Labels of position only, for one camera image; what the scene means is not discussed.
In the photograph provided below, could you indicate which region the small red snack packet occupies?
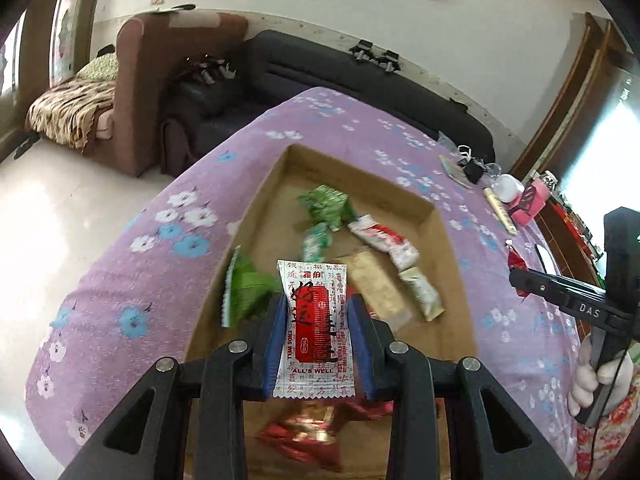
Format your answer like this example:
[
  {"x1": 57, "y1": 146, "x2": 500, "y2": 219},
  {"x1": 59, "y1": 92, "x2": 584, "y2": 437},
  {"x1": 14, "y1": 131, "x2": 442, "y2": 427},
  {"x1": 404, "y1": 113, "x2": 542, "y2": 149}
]
[{"x1": 504, "y1": 238, "x2": 530, "y2": 301}]

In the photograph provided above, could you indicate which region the dark red chocolate snack packet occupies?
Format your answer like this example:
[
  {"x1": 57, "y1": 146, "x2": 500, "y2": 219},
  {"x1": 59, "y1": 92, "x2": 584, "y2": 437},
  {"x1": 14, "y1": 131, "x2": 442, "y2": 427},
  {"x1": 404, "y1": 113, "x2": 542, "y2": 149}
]
[{"x1": 337, "y1": 396, "x2": 394, "y2": 422}]

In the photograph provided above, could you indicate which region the pale green white packet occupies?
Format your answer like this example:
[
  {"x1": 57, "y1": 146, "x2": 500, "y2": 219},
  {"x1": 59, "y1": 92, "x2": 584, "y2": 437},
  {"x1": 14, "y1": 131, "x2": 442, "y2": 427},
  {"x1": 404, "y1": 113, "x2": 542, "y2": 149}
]
[{"x1": 399, "y1": 266, "x2": 445, "y2": 322}]

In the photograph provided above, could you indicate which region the white red All's Well packet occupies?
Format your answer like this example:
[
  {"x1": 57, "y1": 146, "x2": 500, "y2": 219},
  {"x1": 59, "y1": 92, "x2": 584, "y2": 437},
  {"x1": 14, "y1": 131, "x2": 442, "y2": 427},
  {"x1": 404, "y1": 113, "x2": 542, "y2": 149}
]
[{"x1": 272, "y1": 260, "x2": 356, "y2": 400}]

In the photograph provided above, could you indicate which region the clear green candy packet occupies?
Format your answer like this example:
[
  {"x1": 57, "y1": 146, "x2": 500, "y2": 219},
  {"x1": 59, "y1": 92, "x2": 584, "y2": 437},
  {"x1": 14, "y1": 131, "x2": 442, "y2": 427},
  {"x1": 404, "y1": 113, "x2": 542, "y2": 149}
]
[{"x1": 221, "y1": 246, "x2": 282, "y2": 328}]

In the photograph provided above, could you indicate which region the beige long wafer packet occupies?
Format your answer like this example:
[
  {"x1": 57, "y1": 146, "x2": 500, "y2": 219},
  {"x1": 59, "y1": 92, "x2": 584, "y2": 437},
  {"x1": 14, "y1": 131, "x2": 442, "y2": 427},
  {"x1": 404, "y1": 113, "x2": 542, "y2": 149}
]
[{"x1": 334, "y1": 249, "x2": 413, "y2": 333}]

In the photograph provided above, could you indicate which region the crinkled red snack packet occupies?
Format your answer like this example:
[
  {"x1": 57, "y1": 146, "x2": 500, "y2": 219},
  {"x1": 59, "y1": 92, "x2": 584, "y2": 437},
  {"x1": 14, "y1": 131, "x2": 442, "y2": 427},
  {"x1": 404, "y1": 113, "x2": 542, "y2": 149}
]
[{"x1": 258, "y1": 401, "x2": 343, "y2": 472}]

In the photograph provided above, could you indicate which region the white red printed packet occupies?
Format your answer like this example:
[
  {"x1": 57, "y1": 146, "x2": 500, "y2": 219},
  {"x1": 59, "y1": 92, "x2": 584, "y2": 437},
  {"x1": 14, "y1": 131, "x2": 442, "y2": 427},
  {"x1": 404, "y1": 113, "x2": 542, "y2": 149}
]
[{"x1": 347, "y1": 214, "x2": 420, "y2": 272}]

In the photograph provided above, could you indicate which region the small green pea packet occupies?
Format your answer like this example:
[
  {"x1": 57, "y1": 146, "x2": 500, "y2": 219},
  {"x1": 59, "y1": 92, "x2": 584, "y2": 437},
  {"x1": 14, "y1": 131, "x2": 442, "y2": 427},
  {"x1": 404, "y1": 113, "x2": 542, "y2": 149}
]
[{"x1": 302, "y1": 222, "x2": 332, "y2": 263}]

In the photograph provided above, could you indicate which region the green snack packet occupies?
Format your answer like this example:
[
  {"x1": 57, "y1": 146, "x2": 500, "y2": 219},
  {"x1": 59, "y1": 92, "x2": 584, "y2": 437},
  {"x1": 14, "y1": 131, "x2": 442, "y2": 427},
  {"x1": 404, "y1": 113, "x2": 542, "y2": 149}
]
[{"x1": 297, "y1": 184, "x2": 359, "y2": 232}]

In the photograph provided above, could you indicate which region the right gloved hand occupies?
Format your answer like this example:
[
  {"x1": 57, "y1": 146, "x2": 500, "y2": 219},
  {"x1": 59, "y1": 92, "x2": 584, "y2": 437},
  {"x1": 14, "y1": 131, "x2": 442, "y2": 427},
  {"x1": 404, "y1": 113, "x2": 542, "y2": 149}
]
[{"x1": 567, "y1": 335, "x2": 634, "y2": 418}]

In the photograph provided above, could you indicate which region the long cream biscuit pack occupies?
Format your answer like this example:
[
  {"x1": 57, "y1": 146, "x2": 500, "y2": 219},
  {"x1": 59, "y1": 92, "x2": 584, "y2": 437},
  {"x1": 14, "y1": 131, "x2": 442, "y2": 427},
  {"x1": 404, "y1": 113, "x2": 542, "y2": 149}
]
[{"x1": 483, "y1": 188, "x2": 518, "y2": 236}]

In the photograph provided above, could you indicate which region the pink knitted bottle sleeve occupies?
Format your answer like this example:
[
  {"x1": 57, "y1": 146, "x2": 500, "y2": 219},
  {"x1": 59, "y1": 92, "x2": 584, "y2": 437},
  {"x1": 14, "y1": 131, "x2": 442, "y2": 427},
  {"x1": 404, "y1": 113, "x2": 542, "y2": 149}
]
[{"x1": 509, "y1": 170, "x2": 558, "y2": 226}]

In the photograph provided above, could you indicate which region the white round container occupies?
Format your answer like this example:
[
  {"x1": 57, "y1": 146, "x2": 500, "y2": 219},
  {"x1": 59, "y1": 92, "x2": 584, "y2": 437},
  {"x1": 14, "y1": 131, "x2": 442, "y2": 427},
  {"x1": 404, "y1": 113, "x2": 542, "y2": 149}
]
[{"x1": 491, "y1": 174, "x2": 524, "y2": 204}]

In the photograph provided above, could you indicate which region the clear plastic cup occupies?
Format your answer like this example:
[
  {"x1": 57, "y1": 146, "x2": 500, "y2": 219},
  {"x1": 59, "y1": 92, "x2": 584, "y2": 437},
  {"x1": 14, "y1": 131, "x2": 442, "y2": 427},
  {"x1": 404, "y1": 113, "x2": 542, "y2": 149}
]
[{"x1": 484, "y1": 162, "x2": 502, "y2": 179}]

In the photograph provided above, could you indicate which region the cardboard box tray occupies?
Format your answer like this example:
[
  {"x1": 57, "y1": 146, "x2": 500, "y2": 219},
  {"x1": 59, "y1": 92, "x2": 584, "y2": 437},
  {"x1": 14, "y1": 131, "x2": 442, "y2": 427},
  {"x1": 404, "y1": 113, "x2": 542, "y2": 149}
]
[{"x1": 182, "y1": 142, "x2": 478, "y2": 480}]

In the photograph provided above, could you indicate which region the black mug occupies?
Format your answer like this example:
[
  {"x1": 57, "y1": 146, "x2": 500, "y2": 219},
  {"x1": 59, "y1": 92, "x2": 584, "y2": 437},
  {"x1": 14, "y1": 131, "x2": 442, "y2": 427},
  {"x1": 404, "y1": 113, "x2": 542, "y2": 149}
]
[{"x1": 463, "y1": 158, "x2": 485, "y2": 184}]

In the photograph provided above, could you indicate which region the green booklet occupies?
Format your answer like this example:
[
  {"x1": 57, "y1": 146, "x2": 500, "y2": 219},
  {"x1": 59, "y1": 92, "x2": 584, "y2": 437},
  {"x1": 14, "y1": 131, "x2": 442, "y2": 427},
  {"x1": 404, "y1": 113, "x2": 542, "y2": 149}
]
[{"x1": 438, "y1": 155, "x2": 472, "y2": 188}]

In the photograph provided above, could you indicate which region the purple floral tablecloth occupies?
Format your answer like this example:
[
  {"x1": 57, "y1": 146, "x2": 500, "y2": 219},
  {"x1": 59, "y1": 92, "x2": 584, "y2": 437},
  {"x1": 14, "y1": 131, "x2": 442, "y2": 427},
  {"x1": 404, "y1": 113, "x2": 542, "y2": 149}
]
[{"x1": 25, "y1": 88, "x2": 579, "y2": 465}]

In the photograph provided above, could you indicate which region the black clamp device right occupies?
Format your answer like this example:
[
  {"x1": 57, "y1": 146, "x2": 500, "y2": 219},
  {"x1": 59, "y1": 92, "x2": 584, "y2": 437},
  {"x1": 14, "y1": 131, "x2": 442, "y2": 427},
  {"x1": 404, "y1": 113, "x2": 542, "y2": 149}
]
[{"x1": 375, "y1": 50, "x2": 400, "y2": 74}]

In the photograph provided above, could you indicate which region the black clamp device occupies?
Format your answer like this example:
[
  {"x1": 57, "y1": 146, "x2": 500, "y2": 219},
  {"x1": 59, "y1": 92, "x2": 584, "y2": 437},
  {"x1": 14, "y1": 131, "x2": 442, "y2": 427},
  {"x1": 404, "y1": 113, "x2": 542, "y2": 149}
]
[
  {"x1": 349, "y1": 39, "x2": 375, "y2": 63},
  {"x1": 375, "y1": 50, "x2": 400, "y2": 74}
]

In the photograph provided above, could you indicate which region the black sofa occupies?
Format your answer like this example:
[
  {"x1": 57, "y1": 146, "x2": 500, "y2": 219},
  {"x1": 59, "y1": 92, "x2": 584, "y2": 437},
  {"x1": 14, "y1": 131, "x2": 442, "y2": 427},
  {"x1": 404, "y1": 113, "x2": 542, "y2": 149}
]
[{"x1": 158, "y1": 30, "x2": 496, "y2": 177}]

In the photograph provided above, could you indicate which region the black clamp device left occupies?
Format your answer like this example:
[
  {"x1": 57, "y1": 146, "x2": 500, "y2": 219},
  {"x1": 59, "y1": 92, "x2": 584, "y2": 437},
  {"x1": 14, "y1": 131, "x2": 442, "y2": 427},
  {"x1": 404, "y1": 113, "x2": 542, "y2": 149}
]
[{"x1": 349, "y1": 39, "x2": 375, "y2": 63}]

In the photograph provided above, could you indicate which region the black gear on sofa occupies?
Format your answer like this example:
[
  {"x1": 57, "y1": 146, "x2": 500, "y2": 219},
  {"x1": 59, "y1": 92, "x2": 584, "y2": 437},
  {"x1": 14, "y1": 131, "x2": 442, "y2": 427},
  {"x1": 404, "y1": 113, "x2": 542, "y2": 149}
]
[{"x1": 181, "y1": 54, "x2": 236, "y2": 86}]

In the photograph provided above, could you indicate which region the patterned blanket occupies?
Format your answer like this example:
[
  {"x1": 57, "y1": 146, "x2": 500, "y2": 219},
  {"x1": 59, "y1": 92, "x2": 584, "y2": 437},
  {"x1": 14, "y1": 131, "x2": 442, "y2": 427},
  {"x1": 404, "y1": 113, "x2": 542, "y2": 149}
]
[{"x1": 25, "y1": 78, "x2": 115, "y2": 152}]

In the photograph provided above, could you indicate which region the brown armchair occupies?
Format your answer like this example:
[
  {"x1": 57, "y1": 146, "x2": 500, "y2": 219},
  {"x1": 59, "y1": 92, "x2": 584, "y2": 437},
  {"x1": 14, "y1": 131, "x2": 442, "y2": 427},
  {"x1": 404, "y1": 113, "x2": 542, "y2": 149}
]
[{"x1": 87, "y1": 10, "x2": 248, "y2": 177}]

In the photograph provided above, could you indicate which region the wooden glass door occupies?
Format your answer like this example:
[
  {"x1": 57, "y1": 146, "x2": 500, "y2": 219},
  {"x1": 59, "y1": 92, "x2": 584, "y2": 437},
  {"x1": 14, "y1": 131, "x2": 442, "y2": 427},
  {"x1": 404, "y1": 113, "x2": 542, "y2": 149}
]
[{"x1": 1, "y1": 0, "x2": 96, "y2": 139}]

